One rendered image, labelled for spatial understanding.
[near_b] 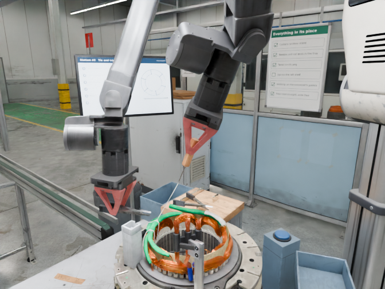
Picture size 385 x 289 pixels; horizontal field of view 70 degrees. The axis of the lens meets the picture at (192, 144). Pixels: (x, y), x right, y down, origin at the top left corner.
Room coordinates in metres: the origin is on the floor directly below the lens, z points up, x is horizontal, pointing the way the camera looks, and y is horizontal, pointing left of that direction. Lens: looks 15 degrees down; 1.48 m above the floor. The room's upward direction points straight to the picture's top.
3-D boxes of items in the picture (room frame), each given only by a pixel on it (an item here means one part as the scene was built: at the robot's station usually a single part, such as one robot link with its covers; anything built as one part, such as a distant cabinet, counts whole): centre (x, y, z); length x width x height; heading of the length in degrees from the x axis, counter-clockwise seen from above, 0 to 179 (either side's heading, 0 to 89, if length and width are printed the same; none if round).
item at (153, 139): (3.27, 0.32, 0.60); 1.02 x 0.55 x 1.20; 50
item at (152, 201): (0.91, 0.09, 0.92); 0.17 x 0.11 x 0.28; 143
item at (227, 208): (0.82, -0.03, 1.05); 0.20 x 0.19 x 0.02; 53
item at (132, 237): (0.49, 0.12, 1.14); 0.03 x 0.03 x 0.09; 56
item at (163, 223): (0.58, 0.07, 1.12); 0.06 x 0.02 x 0.04; 146
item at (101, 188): (0.58, 0.17, 1.21); 0.07 x 0.07 x 0.09; 73
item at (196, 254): (0.40, 0.00, 1.20); 0.02 x 0.01 x 0.03; 48
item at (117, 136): (0.58, 0.17, 1.34); 0.07 x 0.06 x 0.07; 102
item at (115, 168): (0.59, 0.17, 1.28); 0.10 x 0.07 x 0.07; 163
